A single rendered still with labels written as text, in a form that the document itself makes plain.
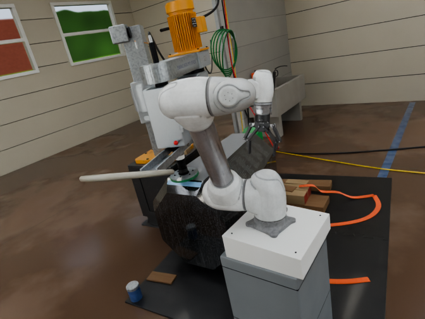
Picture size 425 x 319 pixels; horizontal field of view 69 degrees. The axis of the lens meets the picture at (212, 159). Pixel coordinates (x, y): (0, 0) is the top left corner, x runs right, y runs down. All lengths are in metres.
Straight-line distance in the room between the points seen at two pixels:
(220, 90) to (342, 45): 6.26
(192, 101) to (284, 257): 0.76
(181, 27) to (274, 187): 1.68
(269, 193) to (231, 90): 0.61
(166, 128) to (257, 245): 1.09
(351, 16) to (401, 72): 1.43
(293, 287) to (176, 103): 0.92
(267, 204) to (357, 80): 5.92
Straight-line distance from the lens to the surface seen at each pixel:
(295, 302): 1.54
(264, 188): 1.41
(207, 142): 1.17
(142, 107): 3.17
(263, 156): 2.97
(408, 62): 7.00
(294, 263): 1.40
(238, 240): 1.48
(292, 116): 6.48
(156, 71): 2.08
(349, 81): 7.22
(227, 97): 0.96
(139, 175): 1.49
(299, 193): 3.29
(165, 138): 2.20
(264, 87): 1.54
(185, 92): 1.03
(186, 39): 2.71
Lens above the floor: 1.78
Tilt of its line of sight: 20 degrees down
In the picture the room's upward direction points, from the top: 12 degrees counter-clockwise
